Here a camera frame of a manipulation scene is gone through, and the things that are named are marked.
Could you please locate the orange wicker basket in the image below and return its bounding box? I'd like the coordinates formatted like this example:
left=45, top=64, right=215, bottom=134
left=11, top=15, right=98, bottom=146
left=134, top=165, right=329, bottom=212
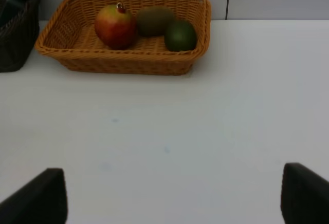
left=35, top=0, right=211, bottom=76

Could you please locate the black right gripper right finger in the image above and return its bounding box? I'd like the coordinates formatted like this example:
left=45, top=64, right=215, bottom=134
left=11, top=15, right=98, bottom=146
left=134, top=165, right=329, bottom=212
left=280, top=163, right=328, bottom=224

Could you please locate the brown kiwi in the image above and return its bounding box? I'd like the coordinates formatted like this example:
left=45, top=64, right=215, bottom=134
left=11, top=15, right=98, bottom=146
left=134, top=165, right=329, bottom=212
left=136, top=6, right=175, bottom=37

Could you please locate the dark brown wicker basket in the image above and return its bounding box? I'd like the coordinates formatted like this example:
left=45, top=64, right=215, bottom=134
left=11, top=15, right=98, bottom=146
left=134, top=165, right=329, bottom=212
left=1, top=0, right=40, bottom=72

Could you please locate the red green pomegranate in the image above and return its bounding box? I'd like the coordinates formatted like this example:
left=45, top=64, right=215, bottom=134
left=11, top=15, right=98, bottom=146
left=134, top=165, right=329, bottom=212
left=94, top=2, right=137, bottom=50

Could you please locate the green lime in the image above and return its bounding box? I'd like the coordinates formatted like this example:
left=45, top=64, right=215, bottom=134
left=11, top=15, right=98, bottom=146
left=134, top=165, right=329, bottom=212
left=164, top=20, right=197, bottom=52

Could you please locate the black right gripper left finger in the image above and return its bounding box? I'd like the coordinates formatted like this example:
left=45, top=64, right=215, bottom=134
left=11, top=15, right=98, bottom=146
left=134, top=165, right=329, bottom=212
left=1, top=168, right=68, bottom=224

